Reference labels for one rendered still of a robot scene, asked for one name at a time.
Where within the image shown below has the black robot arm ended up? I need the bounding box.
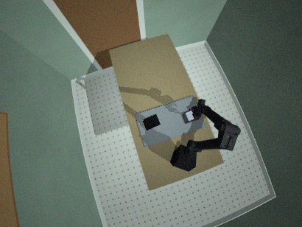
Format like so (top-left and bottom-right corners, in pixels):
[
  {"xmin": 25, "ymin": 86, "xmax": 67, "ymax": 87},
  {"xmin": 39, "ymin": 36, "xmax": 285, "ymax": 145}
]
[{"xmin": 180, "ymin": 99, "xmax": 241, "ymax": 162}]

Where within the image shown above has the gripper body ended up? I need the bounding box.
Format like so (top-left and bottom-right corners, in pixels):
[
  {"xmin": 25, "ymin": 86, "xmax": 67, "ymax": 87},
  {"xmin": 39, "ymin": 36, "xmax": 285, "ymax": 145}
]
[{"xmin": 191, "ymin": 106, "xmax": 201, "ymax": 121}]

